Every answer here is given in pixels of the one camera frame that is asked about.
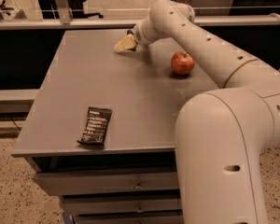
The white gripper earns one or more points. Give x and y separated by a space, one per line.
138 35

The blue rxbar blueberry wrapper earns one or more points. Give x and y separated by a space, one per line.
129 32

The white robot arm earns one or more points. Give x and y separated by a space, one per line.
219 134

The black rxbar chocolate wrapper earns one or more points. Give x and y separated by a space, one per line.
96 126

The red apple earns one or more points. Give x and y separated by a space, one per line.
182 63

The grey drawer cabinet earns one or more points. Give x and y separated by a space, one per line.
139 87

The top grey drawer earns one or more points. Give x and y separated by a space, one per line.
107 181

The grey drawer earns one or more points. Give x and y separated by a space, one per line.
170 217
107 181
133 202

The middle grey drawer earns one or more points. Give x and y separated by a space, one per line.
133 202

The bottom grey drawer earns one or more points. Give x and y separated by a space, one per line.
170 217

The grey metal railing frame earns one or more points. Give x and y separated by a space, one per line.
27 14

